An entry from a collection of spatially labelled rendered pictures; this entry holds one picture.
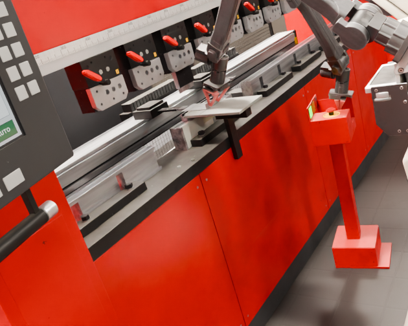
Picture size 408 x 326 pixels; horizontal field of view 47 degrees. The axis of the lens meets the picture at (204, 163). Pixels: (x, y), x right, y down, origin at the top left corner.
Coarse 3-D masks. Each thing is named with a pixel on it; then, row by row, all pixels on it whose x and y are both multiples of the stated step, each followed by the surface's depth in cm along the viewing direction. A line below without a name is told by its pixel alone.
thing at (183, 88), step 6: (174, 72) 183; (180, 72) 185; (186, 72) 188; (174, 78) 184; (180, 78) 185; (186, 78) 188; (192, 78) 191; (180, 84) 185; (186, 84) 188; (192, 84) 192; (180, 90) 186
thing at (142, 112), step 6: (150, 102) 208; (156, 102) 205; (162, 102) 207; (138, 108) 204; (144, 108) 202; (150, 108) 201; (156, 108) 202; (162, 108) 205; (168, 108) 202; (174, 108) 199; (180, 108) 196; (138, 114) 204; (144, 114) 202; (150, 114) 200; (156, 114) 202
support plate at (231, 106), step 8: (248, 96) 185; (256, 96) 181; (216, 104) 187; (224, 104) 184; (232, 104) 181; (240, 104) 178; (248, 104) 175; (192, 112) 187; (200, 112) 183; (208, 112) 180; (216, 112) 177; (224, 112) 174; (232, 112) 171; (240, 112) 170
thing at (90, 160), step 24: (264, 48) 286; (288, 48) 310; (240, 72) 264; (168, 96) 233; (192, 96) 230; (144, 120) 204; (168, 120) 216; (96, 144) 188; (120, 144) 193; (144, 144) 205; (72, 168) 174; (96, 168) 184; (72, 192) 175
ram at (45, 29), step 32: (32, 0) 130; (64, 0) 139; (96, 0) 148; (128, 0) 159; (160, 0) 171; (32, 32) 130; (64, 32) 139; (96, 32) 148; (128, 32) 159; (64, 64) 139
